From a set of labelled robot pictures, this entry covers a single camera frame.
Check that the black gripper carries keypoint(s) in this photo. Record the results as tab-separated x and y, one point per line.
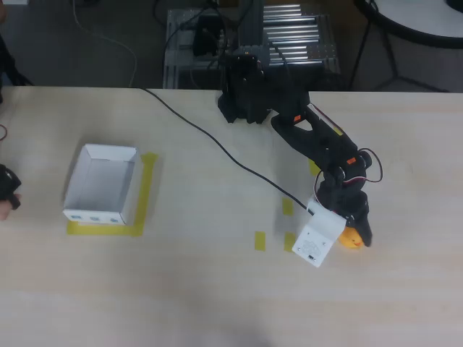
362	221

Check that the yellow rubber duck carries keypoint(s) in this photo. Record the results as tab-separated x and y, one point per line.
350	239

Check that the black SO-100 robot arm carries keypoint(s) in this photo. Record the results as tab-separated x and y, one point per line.
307	133

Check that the white cardboard box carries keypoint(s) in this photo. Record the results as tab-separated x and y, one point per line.
99	182

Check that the person's hand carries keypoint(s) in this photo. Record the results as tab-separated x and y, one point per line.
5	211

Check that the short yellow tape mark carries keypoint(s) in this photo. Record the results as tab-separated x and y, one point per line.
313	167
338	131

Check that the aluminium roller rack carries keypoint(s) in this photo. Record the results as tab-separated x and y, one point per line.
300	39

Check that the round white table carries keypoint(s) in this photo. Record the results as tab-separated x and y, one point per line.
416	18

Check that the long yellow tape strip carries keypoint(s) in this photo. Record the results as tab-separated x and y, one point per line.
146	188
101	230

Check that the black blurry object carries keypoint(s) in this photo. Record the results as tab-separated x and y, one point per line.
9	65

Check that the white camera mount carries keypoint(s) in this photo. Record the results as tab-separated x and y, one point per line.
318	235

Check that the black table leg frame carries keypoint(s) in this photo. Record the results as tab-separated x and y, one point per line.
388	54

